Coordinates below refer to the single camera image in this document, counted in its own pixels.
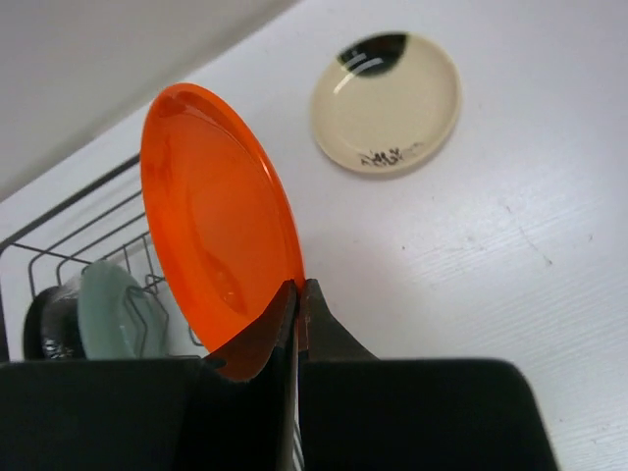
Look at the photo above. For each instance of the black plate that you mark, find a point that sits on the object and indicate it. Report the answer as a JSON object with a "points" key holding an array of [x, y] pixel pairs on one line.
{"points": [[32, 336]]}

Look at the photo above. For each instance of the grey wire dish rack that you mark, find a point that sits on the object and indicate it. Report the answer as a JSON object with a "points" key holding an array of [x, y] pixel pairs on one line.
{"points": [[102, 219]]}

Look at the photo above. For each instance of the blue patterned plate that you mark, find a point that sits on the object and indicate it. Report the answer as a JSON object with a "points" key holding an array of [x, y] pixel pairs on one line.
{"points": [[117, 318]]}

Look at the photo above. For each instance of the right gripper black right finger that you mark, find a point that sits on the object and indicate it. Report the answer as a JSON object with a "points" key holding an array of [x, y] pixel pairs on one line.
{"points": [[360, 412]]}

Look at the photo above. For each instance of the cream plate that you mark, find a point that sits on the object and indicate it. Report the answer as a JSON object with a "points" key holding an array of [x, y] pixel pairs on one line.
{"points": [[386, 104]]}

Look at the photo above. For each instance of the orange plate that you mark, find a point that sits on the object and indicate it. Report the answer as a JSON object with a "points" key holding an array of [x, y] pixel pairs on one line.
{"points": [[220, 223]]}

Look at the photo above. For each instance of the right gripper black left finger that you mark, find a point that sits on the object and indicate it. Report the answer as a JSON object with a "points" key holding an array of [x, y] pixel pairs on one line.
{"points": [[230, 410]]}

